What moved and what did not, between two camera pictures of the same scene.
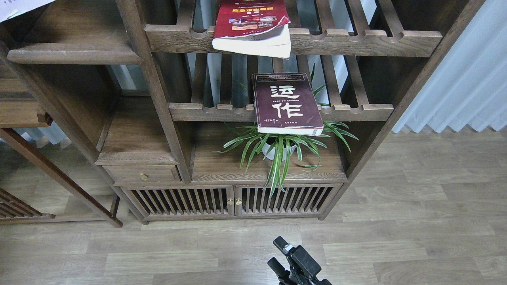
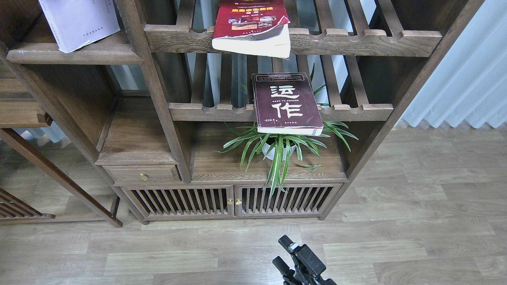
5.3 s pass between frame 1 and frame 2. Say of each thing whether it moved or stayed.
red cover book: stayed
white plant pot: stayed
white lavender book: moved
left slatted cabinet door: stayed
